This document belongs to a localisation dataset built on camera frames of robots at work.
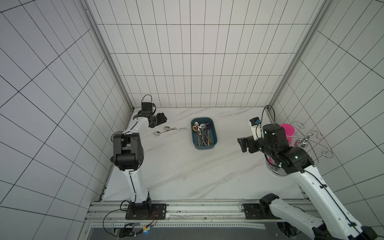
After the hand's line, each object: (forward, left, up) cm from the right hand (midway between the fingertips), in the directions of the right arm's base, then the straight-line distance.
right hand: (241, 136), depth 71 cm
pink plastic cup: (+4, -24, 0) cm, 24 cm away
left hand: (+21, +47, -17) cm, 54 cm away
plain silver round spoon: (+15, +50, -23) cm, 58 cm away
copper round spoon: (+21, +24, -23) cm, 40 cm away
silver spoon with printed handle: (+21, +45, -24) cm, 55 cm away
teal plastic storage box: (+19, +12, -24) cm, 33 cm away
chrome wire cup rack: (-3, -29, +2) cm, 29 cm away
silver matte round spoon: (+24, +18, -24) cm, 39 cm away
